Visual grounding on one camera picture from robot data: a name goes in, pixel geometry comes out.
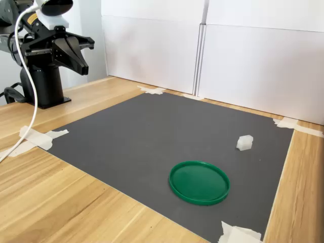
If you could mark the small white plastic terminal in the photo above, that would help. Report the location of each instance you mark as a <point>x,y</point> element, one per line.
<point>244,143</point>

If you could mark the white partition panel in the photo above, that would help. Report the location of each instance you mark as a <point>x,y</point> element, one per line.
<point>152,50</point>
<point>265,71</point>

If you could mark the white masking tape patch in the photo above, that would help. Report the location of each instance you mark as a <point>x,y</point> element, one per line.
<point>287,123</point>
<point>152,90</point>
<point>235,234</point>
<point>35,138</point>
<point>192,96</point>

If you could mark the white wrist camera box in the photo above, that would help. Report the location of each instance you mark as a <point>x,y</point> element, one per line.
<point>54,11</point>

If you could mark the dark grey mat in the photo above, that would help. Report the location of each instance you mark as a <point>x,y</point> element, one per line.
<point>152,139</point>

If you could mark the round green lid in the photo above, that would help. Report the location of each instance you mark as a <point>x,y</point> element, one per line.
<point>200,183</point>

